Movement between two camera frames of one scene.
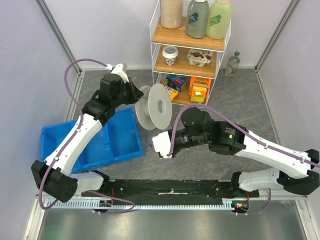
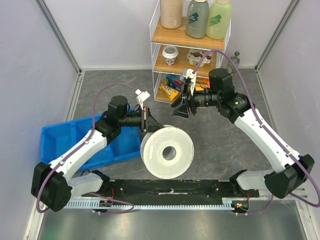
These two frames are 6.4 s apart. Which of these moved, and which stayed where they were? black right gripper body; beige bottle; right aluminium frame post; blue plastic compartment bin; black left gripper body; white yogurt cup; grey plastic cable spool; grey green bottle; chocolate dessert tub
Moved: black left gripper body; black right gripper body; grey plastic cable spool
Stayed: white yogurt cup; grey green bottle; beige bottle; right aluminium frame post; blue plastic compartment bin; chocolate dessert tub
